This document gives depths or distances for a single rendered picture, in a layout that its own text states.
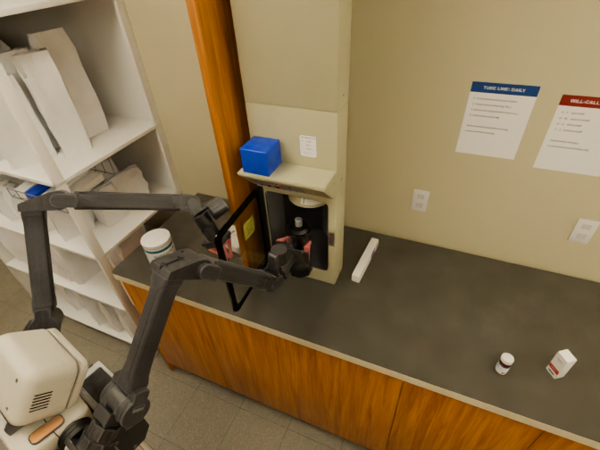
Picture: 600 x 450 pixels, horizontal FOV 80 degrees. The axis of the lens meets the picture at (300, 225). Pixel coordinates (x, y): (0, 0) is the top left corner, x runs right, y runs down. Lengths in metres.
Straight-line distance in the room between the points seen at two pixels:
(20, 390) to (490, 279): 1.63
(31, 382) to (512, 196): 1.67
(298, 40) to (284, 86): 0.14
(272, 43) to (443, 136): 0.77
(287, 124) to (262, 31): 0.28
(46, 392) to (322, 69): 1.08
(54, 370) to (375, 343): 0.99
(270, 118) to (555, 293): 1.33
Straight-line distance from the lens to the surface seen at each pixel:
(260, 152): 1.17
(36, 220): 1.30
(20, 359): 1.12
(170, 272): 0.90
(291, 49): 1.13
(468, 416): 1.58
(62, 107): 1.97
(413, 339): 1.47
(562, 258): 1.90
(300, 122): 1.19
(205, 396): 2.46
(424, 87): 1.51
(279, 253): 1.24
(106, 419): 1.08
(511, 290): 1.75
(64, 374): 1.11
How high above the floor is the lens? 2.14
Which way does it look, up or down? 39 degrees down
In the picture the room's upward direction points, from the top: 4 degrees counter-clockwise
